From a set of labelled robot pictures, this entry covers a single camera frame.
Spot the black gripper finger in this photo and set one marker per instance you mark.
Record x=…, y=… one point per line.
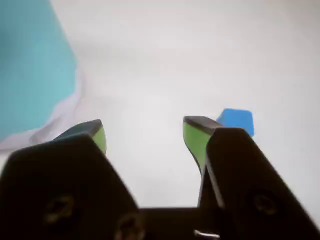
x=250, y=187
x=50, y=187

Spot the blue lego block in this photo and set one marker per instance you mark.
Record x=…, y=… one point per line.
x=237, y=118

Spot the teal animal-shaped bin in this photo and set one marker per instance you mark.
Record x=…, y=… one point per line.
x=30, y=62

